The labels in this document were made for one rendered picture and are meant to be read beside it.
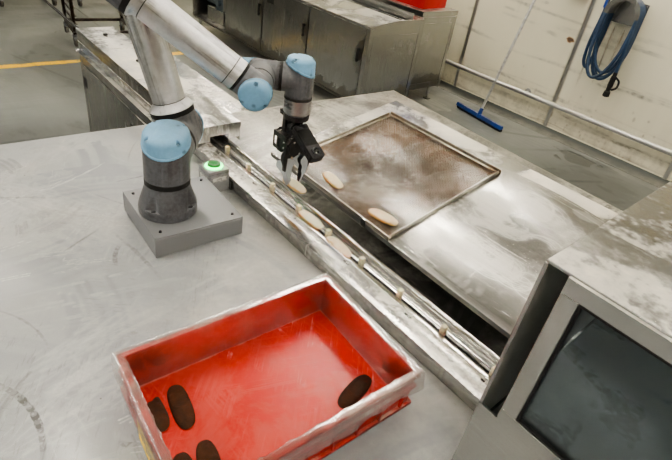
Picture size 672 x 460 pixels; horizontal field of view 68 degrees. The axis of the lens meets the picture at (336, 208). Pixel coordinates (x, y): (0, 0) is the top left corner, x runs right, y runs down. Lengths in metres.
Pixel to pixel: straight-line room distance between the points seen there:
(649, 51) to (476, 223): 3.46
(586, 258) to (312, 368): 0.60
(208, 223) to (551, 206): 0.98
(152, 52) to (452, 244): 0.91
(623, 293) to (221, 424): 0.69
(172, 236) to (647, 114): 4.10
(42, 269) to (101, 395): 0.41
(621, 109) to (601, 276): 4.17
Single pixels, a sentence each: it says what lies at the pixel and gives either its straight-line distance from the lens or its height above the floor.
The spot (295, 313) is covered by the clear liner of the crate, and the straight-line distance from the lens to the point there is 1.14.
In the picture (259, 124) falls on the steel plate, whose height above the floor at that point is 0.82.
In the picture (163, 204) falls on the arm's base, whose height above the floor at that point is 0.93.
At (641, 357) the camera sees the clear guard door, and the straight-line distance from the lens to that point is 0.70.
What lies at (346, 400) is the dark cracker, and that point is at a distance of 1.04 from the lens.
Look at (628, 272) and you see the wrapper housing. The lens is 0.74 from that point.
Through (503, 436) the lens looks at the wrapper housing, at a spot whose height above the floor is 0.99.
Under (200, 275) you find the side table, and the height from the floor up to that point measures 0.82.
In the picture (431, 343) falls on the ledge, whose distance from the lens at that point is 1.14.
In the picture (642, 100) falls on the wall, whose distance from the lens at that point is 4.78.
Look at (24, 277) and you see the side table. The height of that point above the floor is 0.82.
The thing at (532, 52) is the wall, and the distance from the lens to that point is 5.14.
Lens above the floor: 1.66
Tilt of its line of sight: 33 degrees down
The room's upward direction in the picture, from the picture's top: 9 degrees clockwise
